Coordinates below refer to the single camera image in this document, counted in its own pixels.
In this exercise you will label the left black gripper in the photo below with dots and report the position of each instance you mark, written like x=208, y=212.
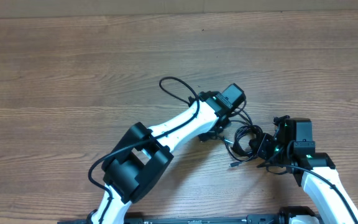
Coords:
x=205, y=136

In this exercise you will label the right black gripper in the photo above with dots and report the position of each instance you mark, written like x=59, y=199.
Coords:
x=261, y=150

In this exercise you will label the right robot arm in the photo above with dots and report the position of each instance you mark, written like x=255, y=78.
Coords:
x=292, y=147

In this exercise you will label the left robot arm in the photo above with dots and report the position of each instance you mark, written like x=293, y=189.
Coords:
x=143, y=154

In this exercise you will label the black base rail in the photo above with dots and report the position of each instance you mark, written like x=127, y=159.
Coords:
x=250, y=219

